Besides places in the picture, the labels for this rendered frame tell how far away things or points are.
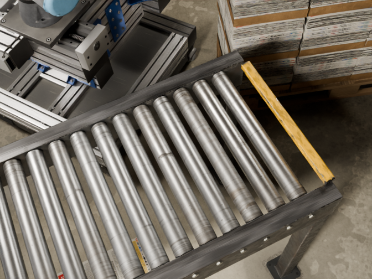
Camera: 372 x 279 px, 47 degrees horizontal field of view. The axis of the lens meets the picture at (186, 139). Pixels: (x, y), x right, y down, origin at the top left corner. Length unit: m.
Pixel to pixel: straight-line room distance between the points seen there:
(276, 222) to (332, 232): 0.91
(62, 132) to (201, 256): 0.53
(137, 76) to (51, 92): 0.42
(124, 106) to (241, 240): 0.51
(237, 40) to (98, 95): 0.71
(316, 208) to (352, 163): 1.04
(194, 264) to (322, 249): 0.98
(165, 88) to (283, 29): 0.67
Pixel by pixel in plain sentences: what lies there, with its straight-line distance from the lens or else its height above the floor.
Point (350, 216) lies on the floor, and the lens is 2.02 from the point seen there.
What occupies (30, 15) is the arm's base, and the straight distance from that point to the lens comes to 1.50.
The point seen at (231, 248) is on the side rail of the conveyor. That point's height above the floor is 0.80.
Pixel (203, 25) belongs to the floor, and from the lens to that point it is 2.57.
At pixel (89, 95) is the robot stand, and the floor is 0.21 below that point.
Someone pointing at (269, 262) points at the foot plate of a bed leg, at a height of 0.00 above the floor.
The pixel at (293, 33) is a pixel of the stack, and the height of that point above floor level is 0.53.
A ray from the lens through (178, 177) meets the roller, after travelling 1.12.
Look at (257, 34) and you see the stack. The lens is 1.76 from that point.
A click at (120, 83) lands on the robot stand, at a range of 2.07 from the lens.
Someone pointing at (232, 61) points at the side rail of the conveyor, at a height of 0.80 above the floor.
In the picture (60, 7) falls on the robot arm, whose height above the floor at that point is 0.97.
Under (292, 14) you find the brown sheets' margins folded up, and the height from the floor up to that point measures 0.63.
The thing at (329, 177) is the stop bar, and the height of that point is 0.82.
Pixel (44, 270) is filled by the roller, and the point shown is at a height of 0.80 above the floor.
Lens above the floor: 1.81
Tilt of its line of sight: 60 degrees down
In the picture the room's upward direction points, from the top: 6 degrees counter-clockwise
